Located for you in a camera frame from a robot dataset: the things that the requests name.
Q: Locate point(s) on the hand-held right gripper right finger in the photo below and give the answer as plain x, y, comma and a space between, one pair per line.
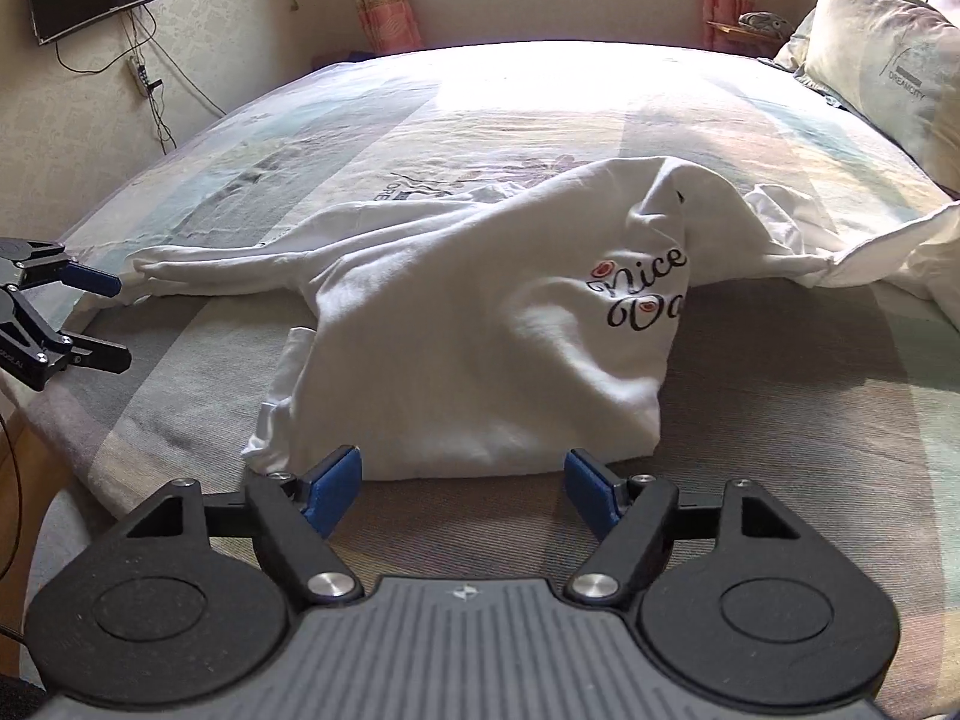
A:
592, 495

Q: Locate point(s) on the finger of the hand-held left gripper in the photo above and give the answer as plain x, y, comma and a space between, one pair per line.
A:
105, 358
94, 281

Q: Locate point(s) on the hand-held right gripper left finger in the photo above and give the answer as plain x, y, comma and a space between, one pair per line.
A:
334, 491

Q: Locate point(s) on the white printed t-shirt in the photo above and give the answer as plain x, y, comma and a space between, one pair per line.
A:
465, 330

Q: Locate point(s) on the bed with striped sheet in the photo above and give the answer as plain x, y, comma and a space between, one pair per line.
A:
787, 405

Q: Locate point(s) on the wooden bedside shelf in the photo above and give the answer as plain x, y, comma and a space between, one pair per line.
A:
742, 31

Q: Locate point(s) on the grey cloth bundle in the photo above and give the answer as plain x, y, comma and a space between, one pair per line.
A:
765, 22

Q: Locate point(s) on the beige printed pillow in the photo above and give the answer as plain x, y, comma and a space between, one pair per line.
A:
885, 75

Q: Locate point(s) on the wall power strip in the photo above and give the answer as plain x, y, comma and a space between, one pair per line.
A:
141, 79

